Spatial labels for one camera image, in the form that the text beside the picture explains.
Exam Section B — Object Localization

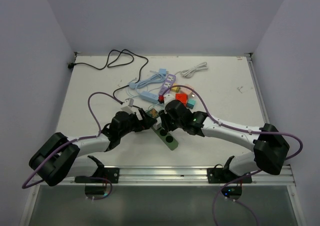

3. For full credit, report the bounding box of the aluminium front rail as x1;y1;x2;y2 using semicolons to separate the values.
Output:
47;166;295;186

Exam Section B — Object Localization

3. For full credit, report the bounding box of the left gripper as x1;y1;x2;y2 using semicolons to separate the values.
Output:
119;109;155;138

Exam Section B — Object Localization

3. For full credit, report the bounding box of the white power strip cord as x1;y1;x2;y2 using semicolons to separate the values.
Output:
173;62;209;78

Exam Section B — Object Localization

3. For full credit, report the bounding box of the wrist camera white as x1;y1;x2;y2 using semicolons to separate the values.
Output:
158;94;176;105
121;98;135;114

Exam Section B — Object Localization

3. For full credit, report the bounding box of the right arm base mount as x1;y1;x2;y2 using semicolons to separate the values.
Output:
206;153;257;184

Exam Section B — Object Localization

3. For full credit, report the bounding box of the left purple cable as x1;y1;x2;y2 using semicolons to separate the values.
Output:
21;92;126;189

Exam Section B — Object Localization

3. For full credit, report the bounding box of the light blue coiled cord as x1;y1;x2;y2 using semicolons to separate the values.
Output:
128;76;166;90

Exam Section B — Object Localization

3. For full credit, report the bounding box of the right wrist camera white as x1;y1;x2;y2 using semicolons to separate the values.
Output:
158;94;176;105

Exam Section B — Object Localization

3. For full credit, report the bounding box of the black power cable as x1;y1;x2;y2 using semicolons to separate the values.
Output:
67;48;150;99

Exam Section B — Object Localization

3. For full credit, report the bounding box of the pink cube socket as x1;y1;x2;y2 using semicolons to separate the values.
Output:
179;85;195;98

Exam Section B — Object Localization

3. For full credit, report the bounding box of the light blue power strip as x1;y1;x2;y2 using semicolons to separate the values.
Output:
140;91;159;104

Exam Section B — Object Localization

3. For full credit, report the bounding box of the blue plug charger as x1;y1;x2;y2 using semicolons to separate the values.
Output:
158;68;167;76

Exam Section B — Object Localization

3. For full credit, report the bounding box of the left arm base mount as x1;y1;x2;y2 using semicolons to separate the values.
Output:
67;155;120;184

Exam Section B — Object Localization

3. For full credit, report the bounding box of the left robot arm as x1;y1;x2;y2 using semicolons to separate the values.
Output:
28;108;157;186

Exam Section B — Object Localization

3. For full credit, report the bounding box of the right aluminium side rail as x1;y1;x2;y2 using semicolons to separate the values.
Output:
244;53;283;162

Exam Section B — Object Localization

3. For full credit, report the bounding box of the dark green cube socket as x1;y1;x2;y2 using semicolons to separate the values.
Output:
147;108;159;119

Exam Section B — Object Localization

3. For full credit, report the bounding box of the white Honor charger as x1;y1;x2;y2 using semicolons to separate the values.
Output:
152;119;162;130

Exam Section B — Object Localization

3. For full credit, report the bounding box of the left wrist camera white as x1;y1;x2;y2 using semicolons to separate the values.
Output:
121;98;135;114

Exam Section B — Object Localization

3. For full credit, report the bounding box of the purple power strip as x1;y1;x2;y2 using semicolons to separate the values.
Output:
158;74;176;95

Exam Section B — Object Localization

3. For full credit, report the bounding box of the teal plug adapter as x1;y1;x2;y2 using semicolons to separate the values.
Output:
186;99;196;109

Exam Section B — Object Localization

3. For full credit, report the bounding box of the yellow plug adapter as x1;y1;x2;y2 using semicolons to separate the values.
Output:
170;86;180;93

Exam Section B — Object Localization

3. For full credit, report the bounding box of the red cube socket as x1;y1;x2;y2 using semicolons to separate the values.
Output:
175;93;188;106

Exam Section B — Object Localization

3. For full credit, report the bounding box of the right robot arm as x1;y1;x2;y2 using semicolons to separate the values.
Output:
159;100;290;183

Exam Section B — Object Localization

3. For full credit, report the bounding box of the green power strip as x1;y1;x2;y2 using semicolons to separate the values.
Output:
152;127;179;151

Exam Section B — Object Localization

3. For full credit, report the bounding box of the thin mint cable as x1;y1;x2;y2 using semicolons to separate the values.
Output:
124;83;163;112

